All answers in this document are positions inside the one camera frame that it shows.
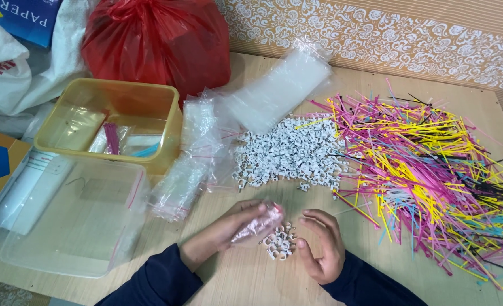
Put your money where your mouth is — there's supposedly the person's left hand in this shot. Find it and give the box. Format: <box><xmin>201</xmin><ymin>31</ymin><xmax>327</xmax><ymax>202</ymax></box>
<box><xmin>179</xmin><ymin>199</ymin><xmax>284</xmax><ymax>273</ymax></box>

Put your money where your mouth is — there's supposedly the person's right hand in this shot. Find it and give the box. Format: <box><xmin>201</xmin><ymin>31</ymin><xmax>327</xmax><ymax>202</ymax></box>
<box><xmin>296</xmin><ymin>208</ymin><xmax>347</xmax><ymax>286</ymax></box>

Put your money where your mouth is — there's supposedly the large pile of white cable clips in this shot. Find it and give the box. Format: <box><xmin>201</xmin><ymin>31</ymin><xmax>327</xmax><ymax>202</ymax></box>
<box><xmin>231</xmin><ymin>116</ymin><xmax>351</xmax><ymax>201</ymax></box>

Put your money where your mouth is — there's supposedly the small clear zip bag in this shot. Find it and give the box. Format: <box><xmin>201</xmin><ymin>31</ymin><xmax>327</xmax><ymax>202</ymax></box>
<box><xmin>230</xmin><ymin>204</ymin><xmax>284</xmax><ymax>248</ymax></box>

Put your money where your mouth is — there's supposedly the heap of small zip bags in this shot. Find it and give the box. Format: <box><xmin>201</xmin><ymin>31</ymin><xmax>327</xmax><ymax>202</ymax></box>
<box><xmin>148</xmin><ymin>88</ymin><xmax>244</xmax><ymax>222</ymax></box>

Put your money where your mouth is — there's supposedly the packet of clear plastic bags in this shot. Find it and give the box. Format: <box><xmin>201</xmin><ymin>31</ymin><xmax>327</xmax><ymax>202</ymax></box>
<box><xmin>223</xmin><ymin>39</ymin><xmax>336</xmax><ymax>135</ymax></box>

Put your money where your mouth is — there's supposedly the pile of colourful cable ties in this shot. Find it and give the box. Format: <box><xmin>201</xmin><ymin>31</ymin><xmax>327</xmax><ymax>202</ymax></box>
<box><xmin>307</xmin><ymin>78</ymin><xmax>503</xmax><ymax>292</ymax></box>

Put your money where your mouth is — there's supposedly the white paper packet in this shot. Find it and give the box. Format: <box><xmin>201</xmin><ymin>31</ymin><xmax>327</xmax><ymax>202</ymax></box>
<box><xmin>0</xmin><ymin>149</ymin><xmax>74</xmax><ymax>237</ymax></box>

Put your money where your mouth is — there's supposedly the white plastic bag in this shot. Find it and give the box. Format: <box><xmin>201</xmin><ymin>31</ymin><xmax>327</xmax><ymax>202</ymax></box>
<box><xmin>0</xmin><ymin>0</ymin><xmax>95</xmax><ymax>118</ymax></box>

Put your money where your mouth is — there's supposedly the red plastic bag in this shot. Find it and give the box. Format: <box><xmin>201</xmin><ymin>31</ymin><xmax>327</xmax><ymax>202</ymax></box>
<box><xmin>81</xmin><ymin>0</ymin><xmax>232</xmax><ymax>102</ymax></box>

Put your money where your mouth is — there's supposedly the yellow plastic container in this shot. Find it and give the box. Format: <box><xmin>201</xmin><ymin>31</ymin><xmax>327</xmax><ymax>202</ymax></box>
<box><xmin>33</xmin><ymin>77</ymin><xmax>182</xmax><ymax>176</ymax></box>

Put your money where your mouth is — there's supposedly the bundle of pink cable ties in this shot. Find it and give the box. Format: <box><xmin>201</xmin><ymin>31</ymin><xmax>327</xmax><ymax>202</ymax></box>
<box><xmin>103</xmin><ymin>122</ymin><xmax>120</xmax><ymax>156</ymax></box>

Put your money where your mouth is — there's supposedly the brown floral patterned cloth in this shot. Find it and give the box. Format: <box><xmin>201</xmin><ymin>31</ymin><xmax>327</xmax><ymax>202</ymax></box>
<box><xmin>214</xmin><ymin>0</ymin><xmax>503</xmax><ymax>125</ymax></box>

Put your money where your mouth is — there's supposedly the bundle of blue cable ties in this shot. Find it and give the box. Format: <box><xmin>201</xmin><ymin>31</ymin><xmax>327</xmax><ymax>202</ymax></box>
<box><xmin>130</xmin><ymin>142</ymin><xmax>161</xmax><ymax>158</ymax></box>

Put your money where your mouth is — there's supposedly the empty clear plastic bag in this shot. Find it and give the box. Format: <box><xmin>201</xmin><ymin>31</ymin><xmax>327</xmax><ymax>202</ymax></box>
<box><xmin>48</xmin><ymin>104</ymin><xmax>108</xmax><ymax>152</ymax></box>

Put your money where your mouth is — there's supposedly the small heap of white cable clips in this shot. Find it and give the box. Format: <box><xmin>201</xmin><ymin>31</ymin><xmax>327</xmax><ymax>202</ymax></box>
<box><xmin>258</xmin><ymin>221</ymin><xmax>298</xmax><ymax>261</ymax></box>

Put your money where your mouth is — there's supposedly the blue paper box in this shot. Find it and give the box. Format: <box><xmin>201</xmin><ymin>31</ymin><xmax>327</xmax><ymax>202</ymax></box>
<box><xmin>0</xmin><ymin>0</ymin><xmax>63</xmax><ymax>48</ymax></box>

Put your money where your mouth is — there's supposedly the clear plastic container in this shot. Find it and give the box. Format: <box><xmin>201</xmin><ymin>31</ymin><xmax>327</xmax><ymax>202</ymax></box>
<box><xmin>0</xmin><ymin>154</ymin><xmax>151</xmax><ymax>279</ymax></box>

